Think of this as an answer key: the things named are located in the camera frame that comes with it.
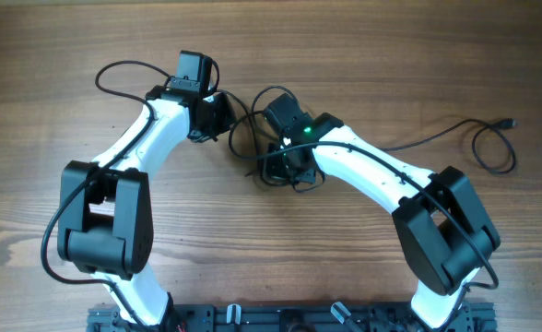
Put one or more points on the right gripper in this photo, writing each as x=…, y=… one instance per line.
x=273, y=171

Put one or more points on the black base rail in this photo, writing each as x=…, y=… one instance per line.
x=380, y=316

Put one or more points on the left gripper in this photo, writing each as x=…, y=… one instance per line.
x=228, y=118

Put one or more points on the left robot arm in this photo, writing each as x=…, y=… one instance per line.
x=104, y=221

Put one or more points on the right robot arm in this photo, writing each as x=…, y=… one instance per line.
x=444, y=230

